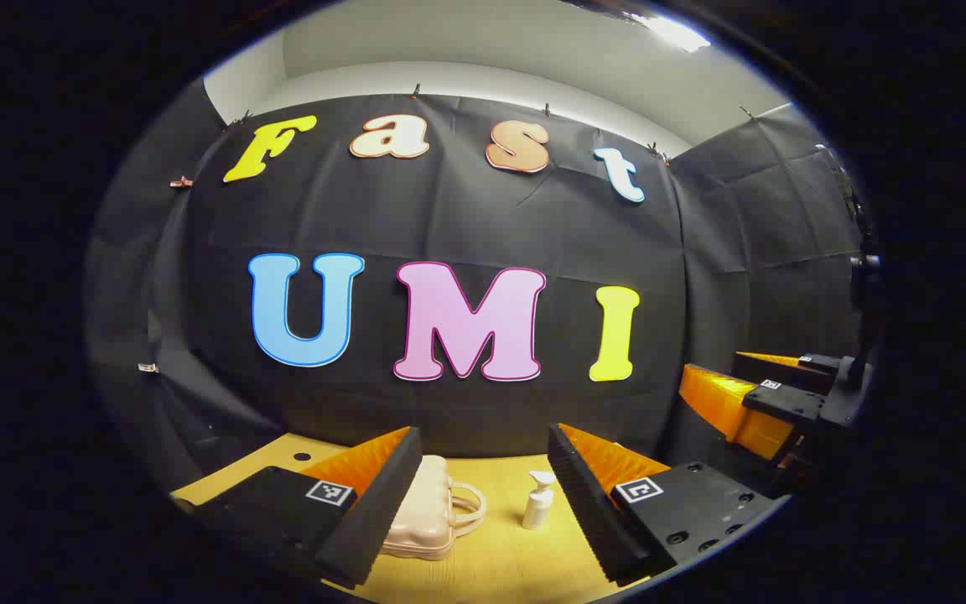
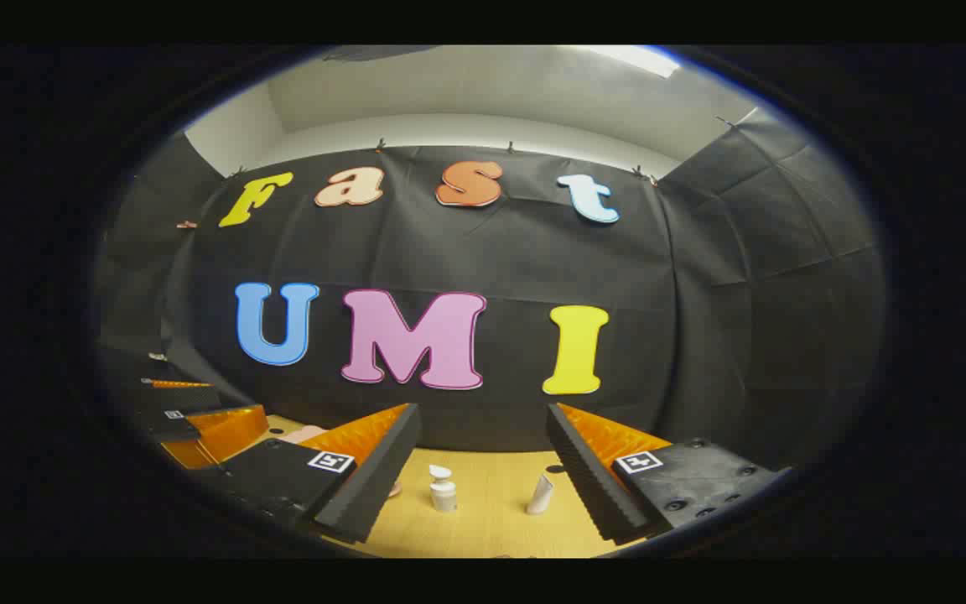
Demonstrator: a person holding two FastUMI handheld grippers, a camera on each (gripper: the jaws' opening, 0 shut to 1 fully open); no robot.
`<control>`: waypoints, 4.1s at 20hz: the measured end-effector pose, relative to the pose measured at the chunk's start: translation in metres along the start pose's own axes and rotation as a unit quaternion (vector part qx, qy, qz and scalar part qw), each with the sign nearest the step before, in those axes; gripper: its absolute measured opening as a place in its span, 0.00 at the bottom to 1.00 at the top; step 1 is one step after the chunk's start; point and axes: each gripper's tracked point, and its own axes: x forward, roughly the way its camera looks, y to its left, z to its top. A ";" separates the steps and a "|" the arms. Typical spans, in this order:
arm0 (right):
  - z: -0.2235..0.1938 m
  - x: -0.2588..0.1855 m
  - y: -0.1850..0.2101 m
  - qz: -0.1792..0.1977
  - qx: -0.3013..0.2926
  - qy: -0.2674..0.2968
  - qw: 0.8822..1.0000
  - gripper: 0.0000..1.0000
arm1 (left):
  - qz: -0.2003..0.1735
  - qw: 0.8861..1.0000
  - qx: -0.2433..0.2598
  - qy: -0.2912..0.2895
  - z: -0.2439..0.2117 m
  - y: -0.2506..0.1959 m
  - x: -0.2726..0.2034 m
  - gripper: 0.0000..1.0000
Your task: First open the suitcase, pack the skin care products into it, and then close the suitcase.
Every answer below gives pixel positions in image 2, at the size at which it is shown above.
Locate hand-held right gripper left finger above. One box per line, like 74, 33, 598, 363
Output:
198, 403, 423, 544

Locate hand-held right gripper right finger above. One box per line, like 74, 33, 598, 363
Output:
545, 402, 794, 544

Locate white squeeze tube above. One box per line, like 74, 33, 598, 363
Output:
526, 474, 556, 515

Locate white pump bottle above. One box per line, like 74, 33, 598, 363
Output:
428, 464, 459, 513

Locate pink suitcase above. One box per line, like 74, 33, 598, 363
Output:
269, 424, 403, 497

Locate black backdrop cloth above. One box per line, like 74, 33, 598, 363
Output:
93, 101, 886, 472

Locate ceiling light panel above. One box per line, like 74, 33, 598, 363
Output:
584, 46, 682, 81

